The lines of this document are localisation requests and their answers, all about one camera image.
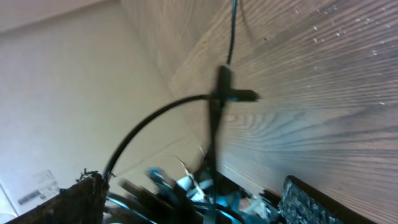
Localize black cable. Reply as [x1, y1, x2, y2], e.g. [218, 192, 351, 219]
[102, 0, 262, 224]

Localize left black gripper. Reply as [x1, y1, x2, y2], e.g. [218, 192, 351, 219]
[104, 168, 282, 223]

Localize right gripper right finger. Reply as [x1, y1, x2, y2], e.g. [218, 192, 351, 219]
[279, 175, 376, 224]

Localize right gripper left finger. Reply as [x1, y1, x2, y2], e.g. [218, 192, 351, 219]
[7, 171, 109, 224]

